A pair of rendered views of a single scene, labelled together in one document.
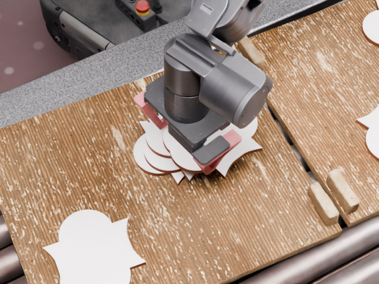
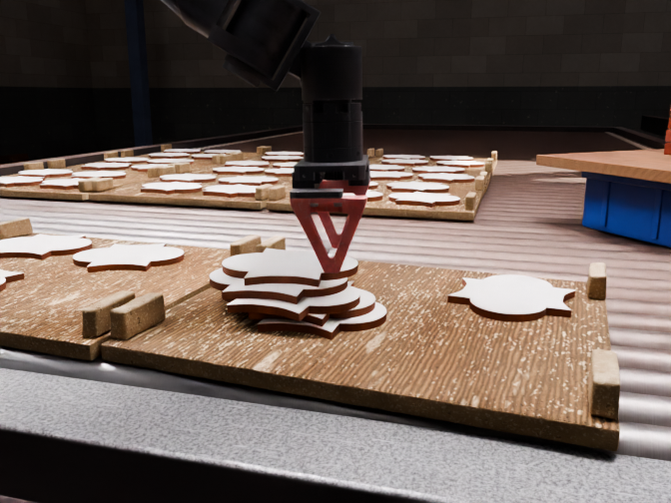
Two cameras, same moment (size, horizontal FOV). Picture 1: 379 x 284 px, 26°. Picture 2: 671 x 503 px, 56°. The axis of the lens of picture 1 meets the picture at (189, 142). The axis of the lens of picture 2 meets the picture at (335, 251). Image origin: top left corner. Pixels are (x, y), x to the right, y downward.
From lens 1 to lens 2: 1.37 m
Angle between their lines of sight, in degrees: 100
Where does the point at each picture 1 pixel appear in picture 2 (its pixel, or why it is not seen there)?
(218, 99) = not seen: hidden behind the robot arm
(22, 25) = not seen: outside the picture
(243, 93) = not seen: hidden behind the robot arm
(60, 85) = (373, 457)
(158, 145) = (348, 291)
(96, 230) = (493, 299)
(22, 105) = (475, 468)
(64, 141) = (455, 366)
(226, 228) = (360, 274)
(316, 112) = (157, 283)
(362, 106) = (118, 273)
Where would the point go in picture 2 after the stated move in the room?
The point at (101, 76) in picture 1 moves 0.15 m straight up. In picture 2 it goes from (289, 431) to (285, 220)
